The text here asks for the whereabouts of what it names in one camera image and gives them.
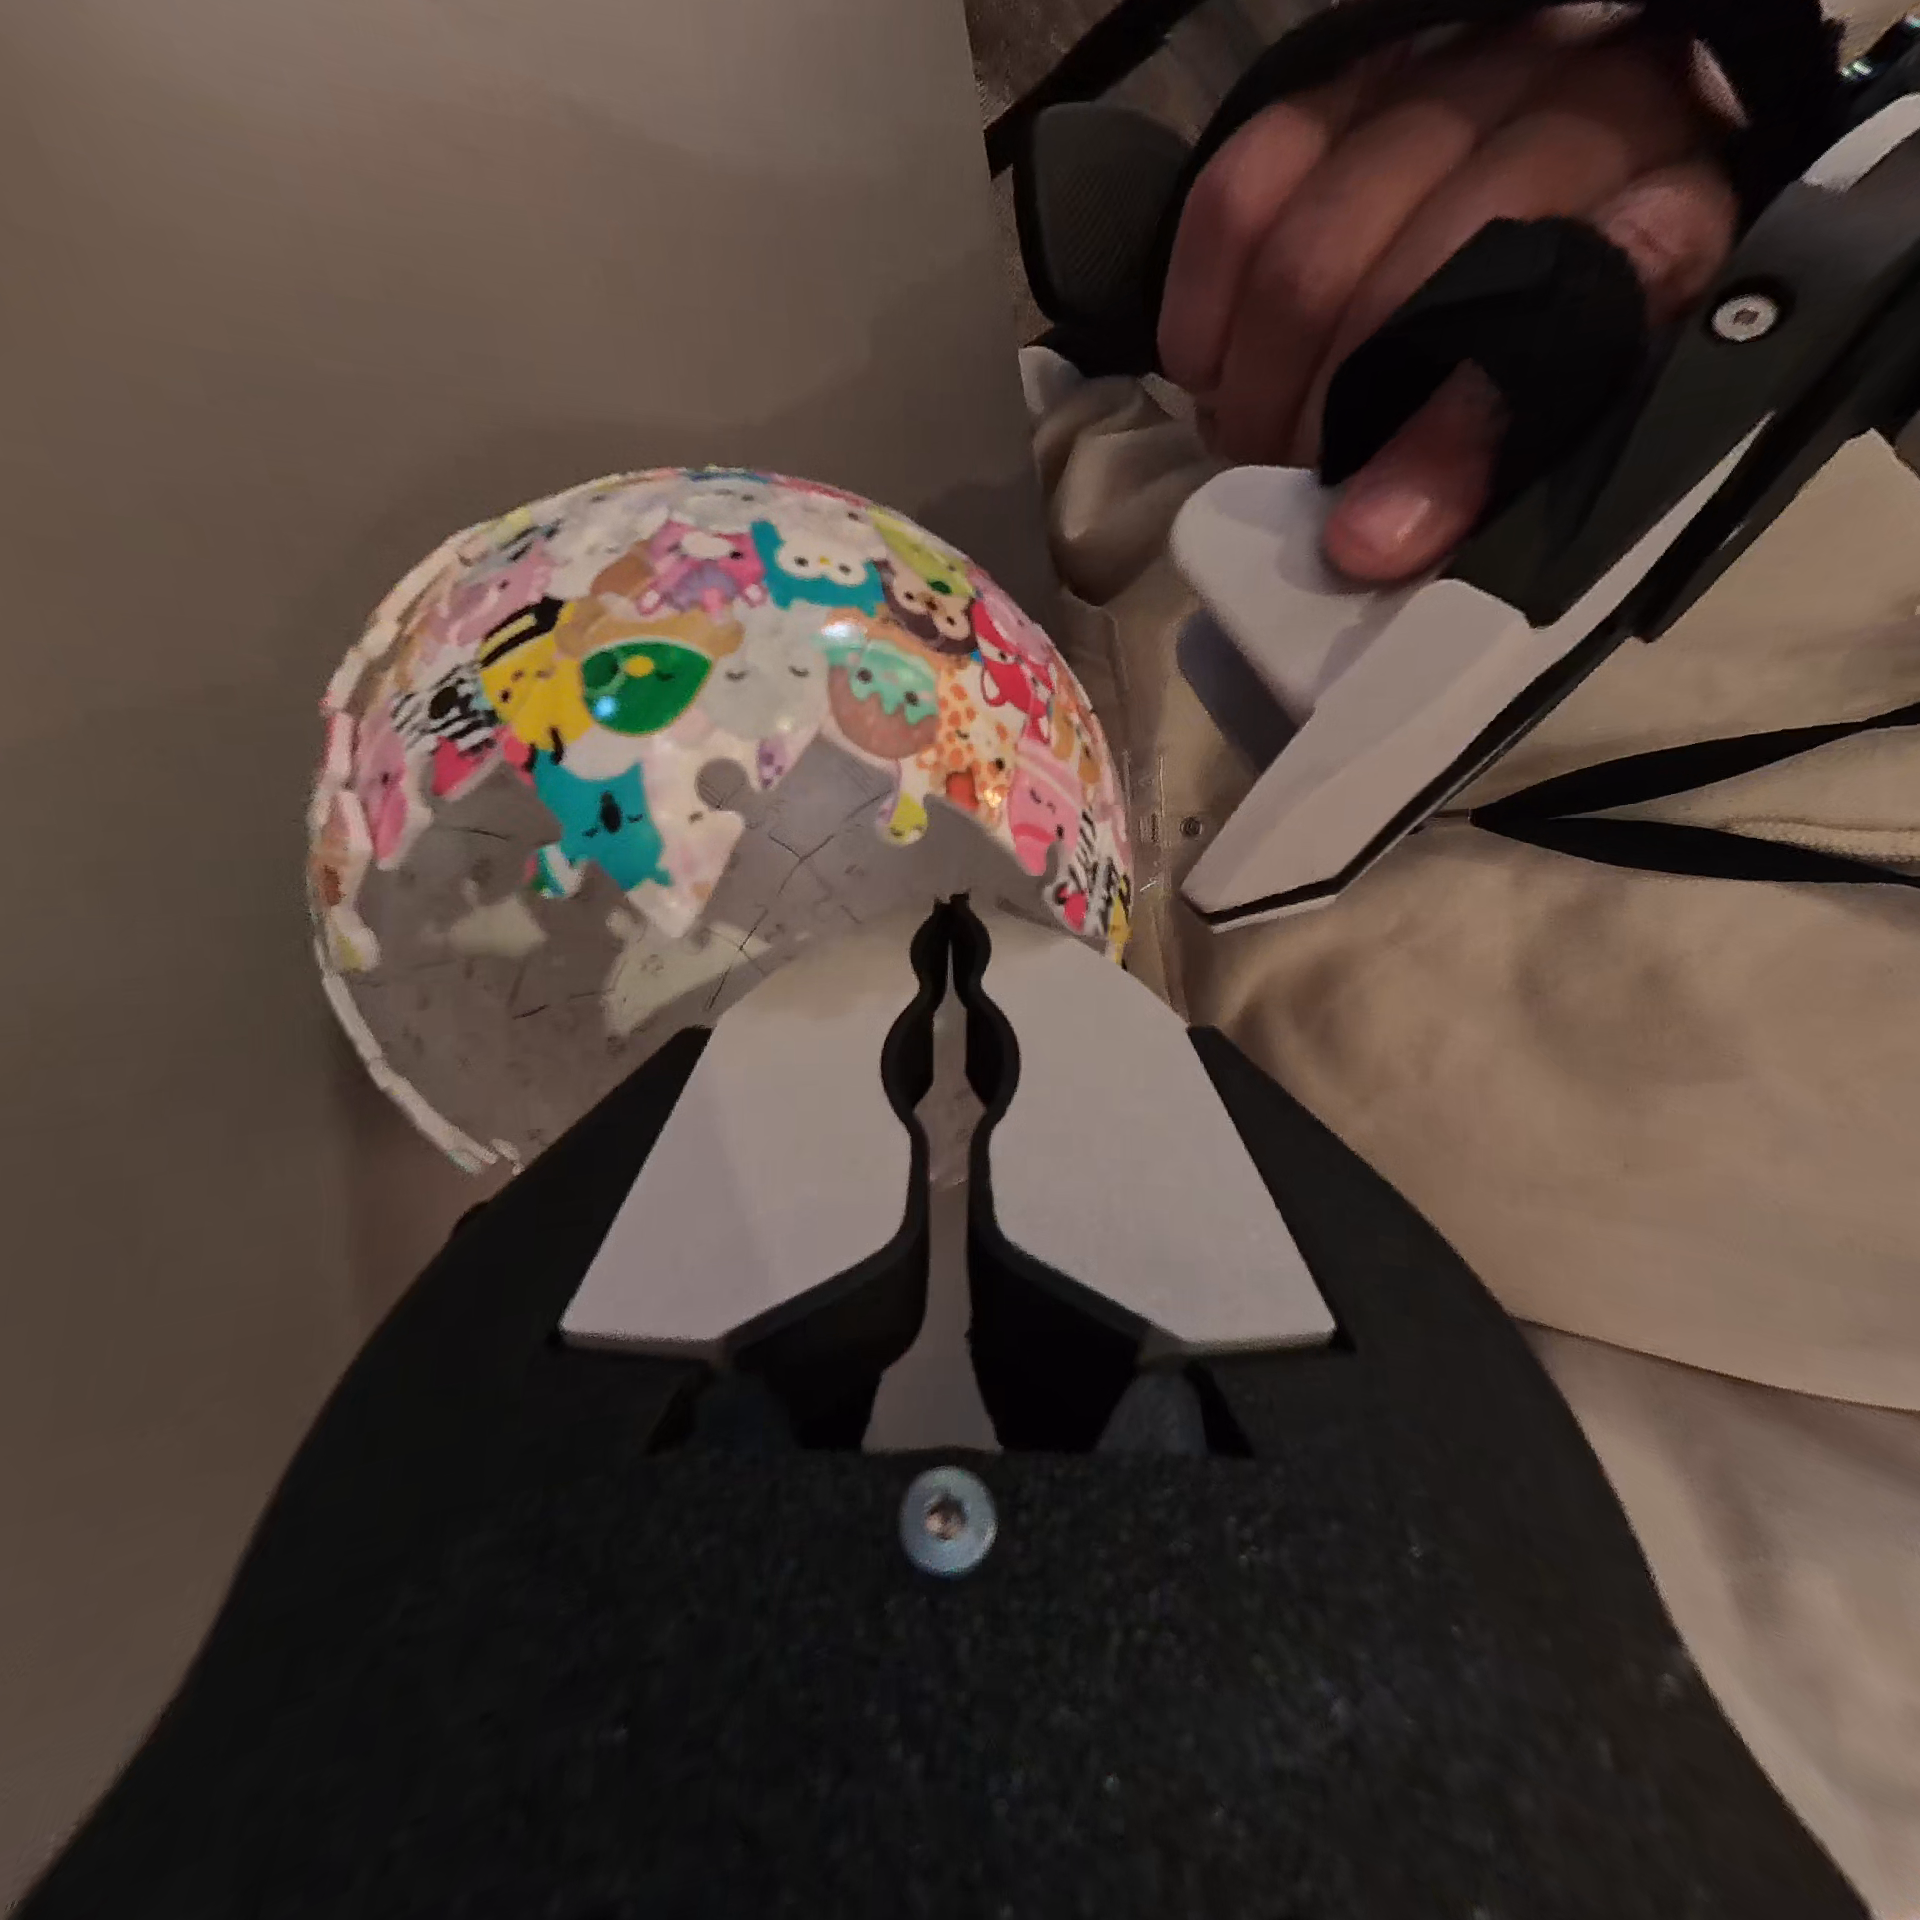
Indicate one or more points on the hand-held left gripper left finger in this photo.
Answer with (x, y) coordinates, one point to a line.
(766, 1185)

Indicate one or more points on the person's right hand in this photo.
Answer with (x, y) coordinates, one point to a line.
(1349, 196)

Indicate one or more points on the colourful puzzle ball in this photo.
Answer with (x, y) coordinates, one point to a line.
(674, 676)

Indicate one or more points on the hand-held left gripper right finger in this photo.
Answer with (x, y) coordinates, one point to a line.
(1140, 1185)

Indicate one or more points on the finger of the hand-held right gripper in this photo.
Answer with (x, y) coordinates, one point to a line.
(1664, 525)
(1349, 719)

